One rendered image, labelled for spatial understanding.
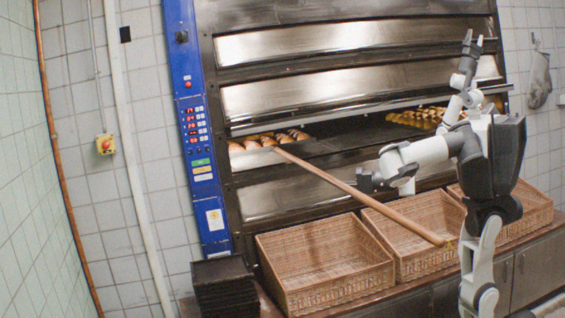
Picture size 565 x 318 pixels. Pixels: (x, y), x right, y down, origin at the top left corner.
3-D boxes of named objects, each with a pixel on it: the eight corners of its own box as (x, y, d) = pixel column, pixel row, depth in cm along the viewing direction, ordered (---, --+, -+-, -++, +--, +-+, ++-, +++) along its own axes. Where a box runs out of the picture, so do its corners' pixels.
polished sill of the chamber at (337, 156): (231, 180, 244) (230, 172, 244) (497, 124, 288) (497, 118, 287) (234, 182, 239) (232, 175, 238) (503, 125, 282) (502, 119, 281)
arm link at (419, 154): (393, 179, 149) (452, 159, 150) (380, 143, 154) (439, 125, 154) (388, 189, 160) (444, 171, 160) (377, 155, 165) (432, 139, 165)
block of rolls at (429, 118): (383, 120, 339) (383, 113, 338) (435, 111, 351) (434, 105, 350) (427, 130, 282) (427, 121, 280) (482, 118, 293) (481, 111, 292)
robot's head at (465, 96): (483, 100, 170) (473, 84, 172) (478, 103, 164) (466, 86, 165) (473, 108, 174) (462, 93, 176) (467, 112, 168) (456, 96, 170)
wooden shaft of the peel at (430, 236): (447, 247, 118) (447, 237, 117) (438, 250, 117) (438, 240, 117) (279, 151, 280) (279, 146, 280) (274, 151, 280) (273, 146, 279)
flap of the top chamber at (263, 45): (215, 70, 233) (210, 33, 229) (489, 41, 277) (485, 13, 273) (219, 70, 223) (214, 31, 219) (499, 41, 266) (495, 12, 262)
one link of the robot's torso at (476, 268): (478, 294, 198) (483, 202, 189) (499, 308, 182) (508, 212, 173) (453, 304, 194) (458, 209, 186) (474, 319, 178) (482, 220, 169)
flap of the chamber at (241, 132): (232, 137, 220) (226, 138, 239) (514, 89, 263) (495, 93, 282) (231, 132, 220) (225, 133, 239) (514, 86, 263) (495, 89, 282)
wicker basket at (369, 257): (261, 281, 249) (252, 235, 244) (356, 255, 264) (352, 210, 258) (288, 320, 203) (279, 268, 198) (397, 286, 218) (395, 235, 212)
